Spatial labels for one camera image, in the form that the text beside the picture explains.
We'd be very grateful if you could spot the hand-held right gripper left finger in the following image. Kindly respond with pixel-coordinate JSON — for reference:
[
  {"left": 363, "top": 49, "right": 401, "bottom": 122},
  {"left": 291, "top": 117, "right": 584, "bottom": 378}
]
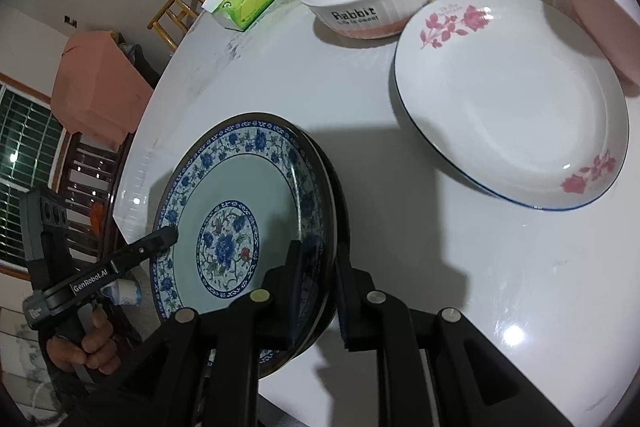
[{"left": 107, "top": 241, "right": 321, "bottom": 427}]

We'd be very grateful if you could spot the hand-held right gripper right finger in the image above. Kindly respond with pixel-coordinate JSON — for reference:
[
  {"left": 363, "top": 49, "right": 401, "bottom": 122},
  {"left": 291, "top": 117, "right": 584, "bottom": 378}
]
[{"left": 334, "top": 254, "right": 576, "bottom": 427}]

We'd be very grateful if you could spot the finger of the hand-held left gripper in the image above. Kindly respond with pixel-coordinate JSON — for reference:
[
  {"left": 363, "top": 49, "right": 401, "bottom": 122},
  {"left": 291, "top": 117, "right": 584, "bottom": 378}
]
[{"left": 112, "top": 227, "right": 180, "bottom": 277}]

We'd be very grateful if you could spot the blue floral plate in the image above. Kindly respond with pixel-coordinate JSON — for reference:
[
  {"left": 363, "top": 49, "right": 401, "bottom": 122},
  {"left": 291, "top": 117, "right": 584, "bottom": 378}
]
[
  {"left": 300, "top": 132, "right": 347, "bottom": 358},
  {"left": 150, "top": 112, "right": 331, "bottom": 380}
]

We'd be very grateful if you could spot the white plate with pink flowers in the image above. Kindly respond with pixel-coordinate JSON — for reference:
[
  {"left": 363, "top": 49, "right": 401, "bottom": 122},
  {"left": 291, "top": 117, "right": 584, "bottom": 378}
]
[{"left": 392, "top": 0, "right": 630, "bottom": 212}]

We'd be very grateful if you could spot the person's left hand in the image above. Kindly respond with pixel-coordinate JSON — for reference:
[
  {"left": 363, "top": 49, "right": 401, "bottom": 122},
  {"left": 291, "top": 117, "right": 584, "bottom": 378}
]
[{"left": 47, "top": 308, "right": 121, "bottom": 373}]

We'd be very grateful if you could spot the white and blue roll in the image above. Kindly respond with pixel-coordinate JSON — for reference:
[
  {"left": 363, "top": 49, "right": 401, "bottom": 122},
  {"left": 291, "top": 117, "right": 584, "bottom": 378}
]
[{"left": 101, "top": 278, "right": 144, "bottom": 309}]

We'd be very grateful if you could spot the dark wooden chair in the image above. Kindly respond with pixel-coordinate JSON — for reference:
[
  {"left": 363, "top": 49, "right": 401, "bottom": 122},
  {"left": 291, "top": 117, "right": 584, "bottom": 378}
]
[{"left": 50, "top": 132, "right": 132, "bottom": 275}]

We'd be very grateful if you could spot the barred window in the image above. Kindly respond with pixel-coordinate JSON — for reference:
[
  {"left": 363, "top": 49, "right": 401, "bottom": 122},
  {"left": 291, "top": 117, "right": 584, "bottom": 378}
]
[{"left": 0, "top": 74, "right": 68, "bottom": 280}]

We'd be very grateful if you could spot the pink cloth covered furniture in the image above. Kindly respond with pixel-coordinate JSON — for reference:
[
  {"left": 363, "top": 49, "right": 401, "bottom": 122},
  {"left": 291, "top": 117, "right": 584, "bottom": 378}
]
[{"left": 51, "top": 29, "right": 155, "bottom": 148}]

